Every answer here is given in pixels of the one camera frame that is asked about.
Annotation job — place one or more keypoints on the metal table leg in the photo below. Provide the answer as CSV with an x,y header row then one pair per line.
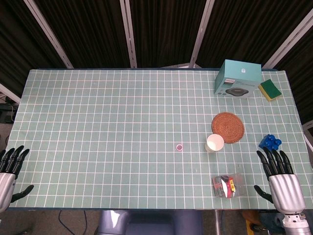
x,y
217,222

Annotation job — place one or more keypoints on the dark pleated curtain panel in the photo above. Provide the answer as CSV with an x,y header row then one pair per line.
x,y
166,29
244,24
303,73
85,29
14,36

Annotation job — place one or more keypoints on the white partition frame post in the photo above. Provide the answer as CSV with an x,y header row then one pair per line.
x,y
49,34
289,40
128,34
202,34
308,132
9,94

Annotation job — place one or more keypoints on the teal speakerphone product box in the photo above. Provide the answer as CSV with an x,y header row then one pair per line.
x,y
239,71

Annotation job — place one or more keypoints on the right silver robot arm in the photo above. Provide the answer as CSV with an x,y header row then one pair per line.
x,y
296,225

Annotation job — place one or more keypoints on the brown wooden spoon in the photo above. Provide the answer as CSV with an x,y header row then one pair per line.
x,y
250,220

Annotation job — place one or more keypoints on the black device on floor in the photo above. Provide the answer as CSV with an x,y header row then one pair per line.
x,y
7,112

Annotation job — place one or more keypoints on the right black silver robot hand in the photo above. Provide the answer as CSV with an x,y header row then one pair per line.
x,y
286,191

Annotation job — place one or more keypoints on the clear plastic pack red item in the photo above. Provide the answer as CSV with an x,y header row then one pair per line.
x,y
227,184

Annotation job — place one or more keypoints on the grey-purple robot torso base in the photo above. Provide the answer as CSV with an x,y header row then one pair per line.
x,y
146,222

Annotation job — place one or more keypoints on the green white grid tablecloth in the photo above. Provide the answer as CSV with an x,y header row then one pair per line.
x,y
97,122

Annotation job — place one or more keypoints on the blue toy building brick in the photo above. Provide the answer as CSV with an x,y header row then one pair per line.
x,y
269,142

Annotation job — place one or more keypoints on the green yellow sponge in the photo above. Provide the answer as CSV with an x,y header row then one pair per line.
x,y
270,89

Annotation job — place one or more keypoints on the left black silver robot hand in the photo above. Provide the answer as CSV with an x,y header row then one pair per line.
x,y
7,186

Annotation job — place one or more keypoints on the round woven rattan coaster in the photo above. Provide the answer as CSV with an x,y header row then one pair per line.
x,y
227,127

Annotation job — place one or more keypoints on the white paper cup blue flower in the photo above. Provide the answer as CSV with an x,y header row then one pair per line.
x,y
215,143

